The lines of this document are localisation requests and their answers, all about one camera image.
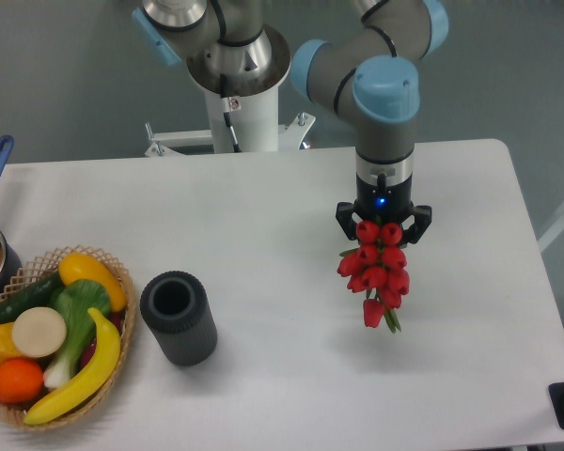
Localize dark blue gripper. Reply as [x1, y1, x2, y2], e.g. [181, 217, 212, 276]
[335, 149, 432, 247]

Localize red tulip bouquet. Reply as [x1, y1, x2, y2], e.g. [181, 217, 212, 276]
[337, 220, 411, 333]

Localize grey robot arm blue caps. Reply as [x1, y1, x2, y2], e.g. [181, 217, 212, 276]
[133, 1, 448, 244]

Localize dark grey ribbed vase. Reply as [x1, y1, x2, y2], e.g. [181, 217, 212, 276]
[140, 271, 218, 366]

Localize red fruit in basket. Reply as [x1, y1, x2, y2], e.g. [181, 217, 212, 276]
[78, 312, 124, 370]

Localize yellow banana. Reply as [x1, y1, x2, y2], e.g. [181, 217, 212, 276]
[23, 307, 121, 427]

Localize yellow squash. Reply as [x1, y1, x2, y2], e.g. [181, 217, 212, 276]
[58, 253, 127, 312]

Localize green bok choy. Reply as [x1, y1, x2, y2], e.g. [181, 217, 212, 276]
[43, 279, 111, 391]

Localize woven wicker basket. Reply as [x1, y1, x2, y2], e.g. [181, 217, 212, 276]
[0, 245, 137, 431]

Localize green cucumber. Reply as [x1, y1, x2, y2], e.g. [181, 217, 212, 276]
[0, 272, 65, 324]

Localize beige round sliced vegetable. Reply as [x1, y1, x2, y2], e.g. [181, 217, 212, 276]
[11, 307, 67, 358]

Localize orange fruit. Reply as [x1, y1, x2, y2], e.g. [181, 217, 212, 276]
[0, 358, 43, 404]

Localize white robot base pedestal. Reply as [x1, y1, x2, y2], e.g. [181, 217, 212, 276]
[145, 87, 316, 157]

